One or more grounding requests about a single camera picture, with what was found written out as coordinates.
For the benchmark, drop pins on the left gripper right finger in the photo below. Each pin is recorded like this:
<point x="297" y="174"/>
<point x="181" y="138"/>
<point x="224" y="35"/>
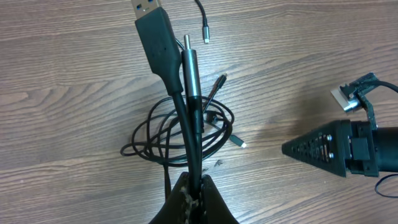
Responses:
<point x="215" y="211"/>

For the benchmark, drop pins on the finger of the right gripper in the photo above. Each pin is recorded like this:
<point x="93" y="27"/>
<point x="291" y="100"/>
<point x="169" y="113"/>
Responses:
<point x="322" y="147"/>

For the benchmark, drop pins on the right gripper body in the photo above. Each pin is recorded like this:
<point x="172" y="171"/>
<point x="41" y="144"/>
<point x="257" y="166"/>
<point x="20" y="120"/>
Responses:
<point x="359" y="156"/>

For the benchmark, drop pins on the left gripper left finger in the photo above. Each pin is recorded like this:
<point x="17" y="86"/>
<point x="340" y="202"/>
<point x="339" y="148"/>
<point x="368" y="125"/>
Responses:
<point x="174" y="209"/>

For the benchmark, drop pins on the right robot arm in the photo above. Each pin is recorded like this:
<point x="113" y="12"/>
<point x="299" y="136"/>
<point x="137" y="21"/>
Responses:
<point x="385" y="144"/>

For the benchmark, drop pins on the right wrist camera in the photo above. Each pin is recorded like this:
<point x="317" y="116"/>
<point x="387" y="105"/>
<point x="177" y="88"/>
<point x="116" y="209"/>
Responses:
<point x="345" y="96"/>

